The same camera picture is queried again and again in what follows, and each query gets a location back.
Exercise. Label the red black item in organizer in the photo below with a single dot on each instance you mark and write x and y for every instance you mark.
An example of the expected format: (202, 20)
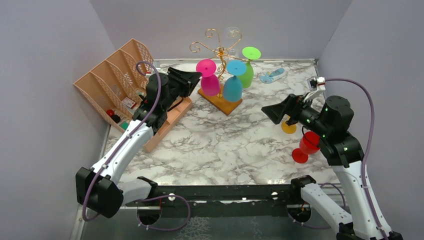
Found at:
(116, 118)

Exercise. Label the yellow wine glass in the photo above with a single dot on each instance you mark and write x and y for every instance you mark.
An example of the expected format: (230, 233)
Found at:
(288, 129)

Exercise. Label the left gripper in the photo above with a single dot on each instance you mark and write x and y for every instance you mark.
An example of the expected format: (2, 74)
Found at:
(187, 80)

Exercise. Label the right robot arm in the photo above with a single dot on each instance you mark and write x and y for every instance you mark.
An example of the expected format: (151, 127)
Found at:
(343, 152)

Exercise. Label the blue wine glass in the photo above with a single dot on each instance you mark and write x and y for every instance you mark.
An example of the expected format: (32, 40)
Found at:
(232, 90)

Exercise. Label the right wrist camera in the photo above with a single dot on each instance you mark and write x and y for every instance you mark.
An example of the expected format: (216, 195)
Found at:
(317, 87)

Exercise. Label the red wine glass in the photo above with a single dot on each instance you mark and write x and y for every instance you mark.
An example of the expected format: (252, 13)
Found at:
(308, 145)

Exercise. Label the small card box in organizer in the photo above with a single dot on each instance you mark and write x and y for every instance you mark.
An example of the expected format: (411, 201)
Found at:
(129, 103)

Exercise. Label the black mounting rail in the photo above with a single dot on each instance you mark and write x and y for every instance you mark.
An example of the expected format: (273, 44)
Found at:
(215, 201)

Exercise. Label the small blue white package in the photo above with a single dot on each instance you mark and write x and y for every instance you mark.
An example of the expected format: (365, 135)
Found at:
(272, 76)

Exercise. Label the gold wine glass rack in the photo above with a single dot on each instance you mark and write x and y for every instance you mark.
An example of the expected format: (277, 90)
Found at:
(221, 57)

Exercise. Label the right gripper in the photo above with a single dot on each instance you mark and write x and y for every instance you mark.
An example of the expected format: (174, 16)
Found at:
(277, 111)

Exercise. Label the green wine glass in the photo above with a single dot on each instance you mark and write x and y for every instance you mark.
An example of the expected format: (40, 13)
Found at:
(250, 53)

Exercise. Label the clear wine glass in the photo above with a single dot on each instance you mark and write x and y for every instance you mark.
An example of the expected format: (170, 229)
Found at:
(233, 35)

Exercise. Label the pink plastic desk organizer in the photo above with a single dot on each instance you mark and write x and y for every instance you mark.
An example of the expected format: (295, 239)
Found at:
(116, 78)

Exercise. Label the magenta wine glass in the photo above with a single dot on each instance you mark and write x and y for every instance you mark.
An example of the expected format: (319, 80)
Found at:
(209, 83)

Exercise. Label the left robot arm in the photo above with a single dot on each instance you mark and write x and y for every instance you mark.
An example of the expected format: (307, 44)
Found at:
(98, 188)

